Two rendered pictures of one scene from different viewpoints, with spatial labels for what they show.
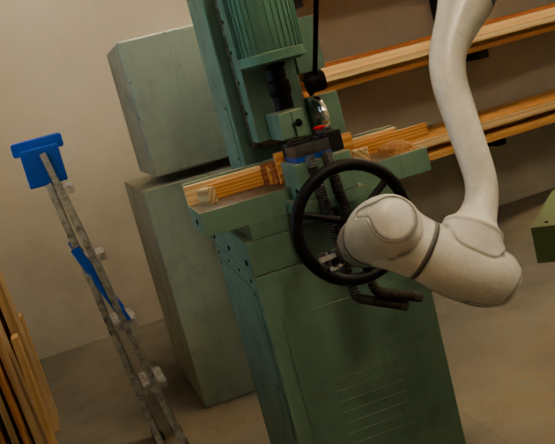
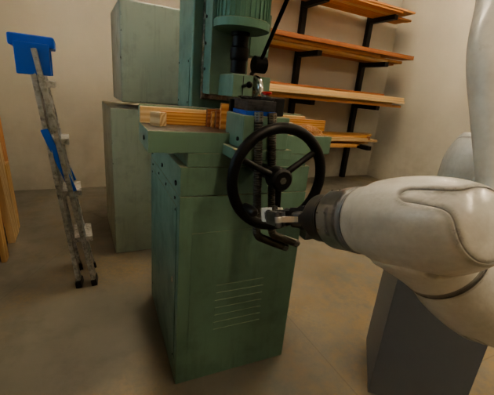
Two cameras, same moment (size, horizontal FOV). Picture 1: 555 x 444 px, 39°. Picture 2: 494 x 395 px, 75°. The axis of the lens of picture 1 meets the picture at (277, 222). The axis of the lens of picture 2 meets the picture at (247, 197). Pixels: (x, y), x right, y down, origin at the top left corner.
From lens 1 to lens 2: 0.95 m
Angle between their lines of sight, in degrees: 15
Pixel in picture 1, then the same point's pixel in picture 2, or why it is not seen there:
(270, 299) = (187, 217)
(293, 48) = (263, 23)
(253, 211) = (194, 143)
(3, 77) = (40, 11)
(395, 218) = not seen: outside the picture
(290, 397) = (179, 291)
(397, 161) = not seen: hidden behind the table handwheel
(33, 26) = not seen: outside the picture
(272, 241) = (202, 172)
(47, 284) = (39, 147)
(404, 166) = not seen: hidden behind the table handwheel
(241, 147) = (192, 94)
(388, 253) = (447, 272)
